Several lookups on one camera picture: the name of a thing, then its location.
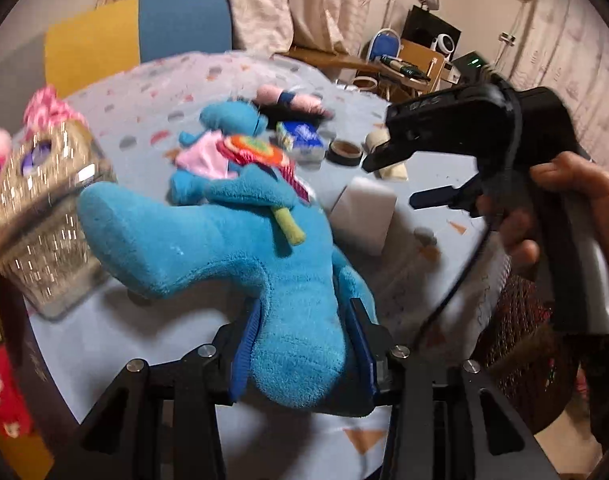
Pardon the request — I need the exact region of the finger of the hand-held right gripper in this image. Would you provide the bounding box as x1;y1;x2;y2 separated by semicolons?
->
409;174;486;217
361;137;428;174

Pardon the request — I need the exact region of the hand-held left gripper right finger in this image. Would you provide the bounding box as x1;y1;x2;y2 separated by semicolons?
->
342;297;560;480

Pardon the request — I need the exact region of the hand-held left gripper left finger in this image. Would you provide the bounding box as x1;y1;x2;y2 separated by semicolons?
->
59;302;265;480

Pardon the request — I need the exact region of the blue and white tissue packet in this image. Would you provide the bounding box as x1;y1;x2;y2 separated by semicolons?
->
276;120;326;163

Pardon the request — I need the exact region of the large blue plush toy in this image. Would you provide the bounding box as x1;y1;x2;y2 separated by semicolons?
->
77;135;380;411

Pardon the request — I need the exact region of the person's right hand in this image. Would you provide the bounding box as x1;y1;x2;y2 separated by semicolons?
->
476;151;609;287

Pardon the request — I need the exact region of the beige bandage roll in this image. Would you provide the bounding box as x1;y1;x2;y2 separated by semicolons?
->
365;129;409;182

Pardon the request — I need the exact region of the black tape roll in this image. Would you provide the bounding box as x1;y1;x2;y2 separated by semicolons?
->
327;140;363;167

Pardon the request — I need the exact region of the black device with green light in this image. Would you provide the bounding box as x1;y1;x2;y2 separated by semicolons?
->
452;51;493;83

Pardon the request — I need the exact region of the white box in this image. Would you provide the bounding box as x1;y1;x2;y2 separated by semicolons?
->
329;176;398;257

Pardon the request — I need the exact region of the white round fan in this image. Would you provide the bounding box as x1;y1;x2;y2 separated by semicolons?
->
431;33;458;56

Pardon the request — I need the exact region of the black and green tool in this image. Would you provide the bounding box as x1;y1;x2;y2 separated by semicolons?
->
379;55;430;83

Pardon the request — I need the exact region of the wooden table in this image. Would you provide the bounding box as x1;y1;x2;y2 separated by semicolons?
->
273;46;385;73

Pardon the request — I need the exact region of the blue folding chair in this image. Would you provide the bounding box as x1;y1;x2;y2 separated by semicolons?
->
367;29;403;61

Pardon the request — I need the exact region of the black monitor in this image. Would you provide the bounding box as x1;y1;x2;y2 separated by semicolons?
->
401;6;461;53

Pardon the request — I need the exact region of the dark red patterned cushion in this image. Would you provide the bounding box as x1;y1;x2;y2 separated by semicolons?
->
472;272;585;433

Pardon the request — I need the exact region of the small blue plush toy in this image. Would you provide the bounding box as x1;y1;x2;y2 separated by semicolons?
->
170;100;268;206

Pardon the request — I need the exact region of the beige curtain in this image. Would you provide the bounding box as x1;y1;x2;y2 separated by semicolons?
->
98;0;368;57

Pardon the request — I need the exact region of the red printed cloth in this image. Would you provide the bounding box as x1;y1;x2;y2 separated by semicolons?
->
0;345;35;441

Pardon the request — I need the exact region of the silver ornate box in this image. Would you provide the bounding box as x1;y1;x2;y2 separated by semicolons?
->
0;120;118;321

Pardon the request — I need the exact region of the patterned light blue tablecloth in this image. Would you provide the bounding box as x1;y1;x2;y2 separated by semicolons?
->
22;52;515;480

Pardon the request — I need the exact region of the pink spotted plush toy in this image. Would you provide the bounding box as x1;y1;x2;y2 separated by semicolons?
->
0;85;88;171

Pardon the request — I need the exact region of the grey chair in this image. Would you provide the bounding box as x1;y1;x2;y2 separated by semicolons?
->
0;45;49;126

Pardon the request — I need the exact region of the black cable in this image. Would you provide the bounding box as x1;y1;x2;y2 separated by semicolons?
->
409;87;525;348

